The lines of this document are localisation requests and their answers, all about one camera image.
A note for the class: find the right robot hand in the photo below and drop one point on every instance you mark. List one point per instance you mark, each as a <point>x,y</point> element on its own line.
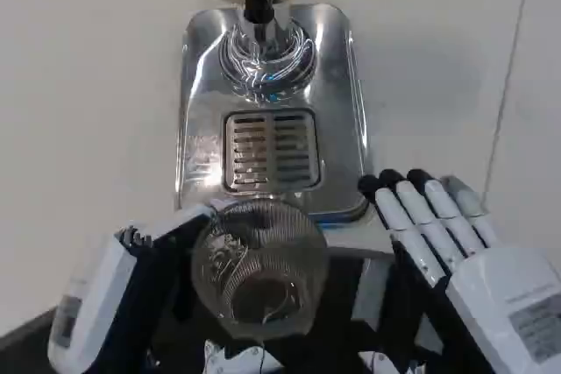
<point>482,277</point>

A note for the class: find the steel drip tray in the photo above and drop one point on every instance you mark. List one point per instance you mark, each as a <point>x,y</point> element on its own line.
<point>271,111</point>

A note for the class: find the clear ribbed glass cup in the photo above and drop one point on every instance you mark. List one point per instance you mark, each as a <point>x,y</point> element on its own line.
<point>258,266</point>

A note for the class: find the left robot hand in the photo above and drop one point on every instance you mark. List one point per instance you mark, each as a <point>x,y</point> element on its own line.
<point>101,286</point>

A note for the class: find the steel slotted drain grid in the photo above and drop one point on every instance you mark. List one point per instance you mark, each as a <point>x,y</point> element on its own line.
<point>270,150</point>

